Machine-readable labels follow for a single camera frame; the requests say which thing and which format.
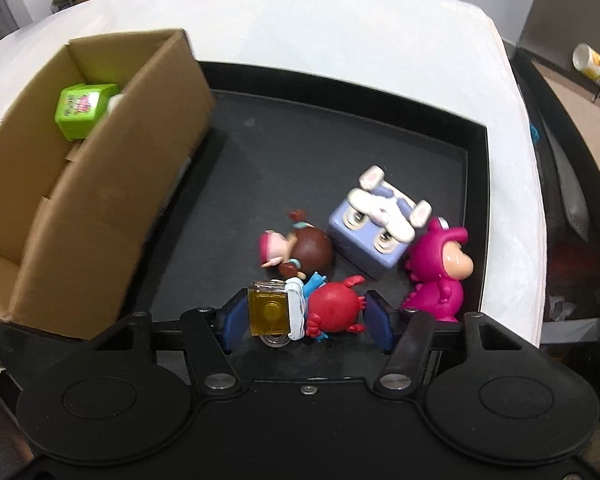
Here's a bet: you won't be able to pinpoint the red crab figurine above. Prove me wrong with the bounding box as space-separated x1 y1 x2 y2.
247 271 368 348

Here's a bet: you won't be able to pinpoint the magenta dinosaur figurine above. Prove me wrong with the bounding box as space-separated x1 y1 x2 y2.
400 217 474 322

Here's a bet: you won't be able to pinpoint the lavender rabbit cube toy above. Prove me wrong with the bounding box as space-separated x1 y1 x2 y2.
327 166 432 280

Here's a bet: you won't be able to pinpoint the brown haired girl figurine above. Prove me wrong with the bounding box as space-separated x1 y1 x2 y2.
258 209 334 282

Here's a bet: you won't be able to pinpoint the white USB wall charger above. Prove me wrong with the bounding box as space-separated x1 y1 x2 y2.
107 93 123 113

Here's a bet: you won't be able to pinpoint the black shallow tray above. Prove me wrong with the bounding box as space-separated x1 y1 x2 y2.
124 62 490 321

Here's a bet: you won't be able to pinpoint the brown cardboard box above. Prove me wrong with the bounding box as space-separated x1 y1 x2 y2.
0 29 214 339

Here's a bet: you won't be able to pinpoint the green cube toy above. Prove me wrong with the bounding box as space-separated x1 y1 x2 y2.
54 84 120 141

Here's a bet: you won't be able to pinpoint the white tablecloth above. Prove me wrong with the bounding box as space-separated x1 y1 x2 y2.
0 0 546 343

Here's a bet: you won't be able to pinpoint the stacked paper cups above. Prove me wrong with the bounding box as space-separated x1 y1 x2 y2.
571 44 600 88

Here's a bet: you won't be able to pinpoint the dark grey chair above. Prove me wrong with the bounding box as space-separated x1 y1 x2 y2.
502 0 600 320

